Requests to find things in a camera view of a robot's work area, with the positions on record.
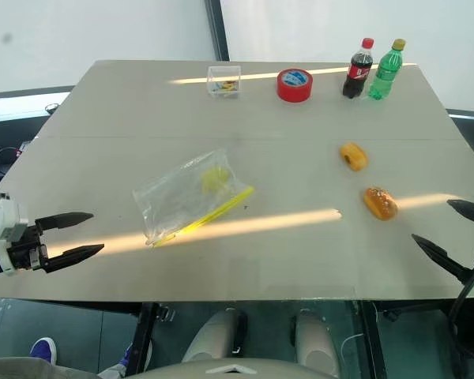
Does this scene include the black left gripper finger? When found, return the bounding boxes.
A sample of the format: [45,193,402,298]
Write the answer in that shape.
[35,212,95,232]
[43,243,105,275]

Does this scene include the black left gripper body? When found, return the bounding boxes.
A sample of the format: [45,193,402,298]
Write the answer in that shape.
[6,220,51,273]

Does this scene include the orange oblong bread bun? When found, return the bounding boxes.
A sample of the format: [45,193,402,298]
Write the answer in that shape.
[363,186,400,222]

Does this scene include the clear zip plastic bag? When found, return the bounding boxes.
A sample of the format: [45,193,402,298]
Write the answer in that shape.
[131,148,256,248]

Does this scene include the yellow toy donut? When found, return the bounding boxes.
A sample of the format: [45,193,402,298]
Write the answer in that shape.
[339,142,370,173]

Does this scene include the blue shoe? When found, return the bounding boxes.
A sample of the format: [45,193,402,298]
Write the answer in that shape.
[119,341,154,373]
[28,336,58,366]

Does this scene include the black table leg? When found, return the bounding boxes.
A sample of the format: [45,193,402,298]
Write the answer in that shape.
[125,302,160,377]
[358,299,389,379]

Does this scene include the grey rounded robot knee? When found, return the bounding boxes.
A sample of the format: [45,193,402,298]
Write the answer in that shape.
[291,309,341,378]
[180,307,249,365]

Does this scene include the green bottle yellow cap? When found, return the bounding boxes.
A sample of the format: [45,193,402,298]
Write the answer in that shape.
[367,38,408,101]

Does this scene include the cola bottle red cap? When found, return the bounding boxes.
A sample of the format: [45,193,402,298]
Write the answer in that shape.
[341,37,376,99]

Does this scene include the grey robot torso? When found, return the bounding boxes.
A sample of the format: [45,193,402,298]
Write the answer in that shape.
[0,356,340,379]

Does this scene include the clear plastic box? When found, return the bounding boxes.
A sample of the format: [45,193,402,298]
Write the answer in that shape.
[206,65,243,100]

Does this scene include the red tape roll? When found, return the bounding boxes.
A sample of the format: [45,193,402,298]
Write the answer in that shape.
[276,68,314,103]

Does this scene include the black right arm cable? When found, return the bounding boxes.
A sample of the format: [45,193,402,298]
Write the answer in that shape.
[449,254,474,356]

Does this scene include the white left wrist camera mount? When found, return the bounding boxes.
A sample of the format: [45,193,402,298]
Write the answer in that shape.
[0,193,29,276]

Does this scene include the black cables bundle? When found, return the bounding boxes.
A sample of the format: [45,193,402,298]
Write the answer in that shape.
[0,144,23,193]

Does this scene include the thin white floor cable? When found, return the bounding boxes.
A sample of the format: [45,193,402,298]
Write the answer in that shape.
[338,332,365,358]

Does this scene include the dark wall post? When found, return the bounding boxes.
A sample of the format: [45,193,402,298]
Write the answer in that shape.
[203,0,231,62]

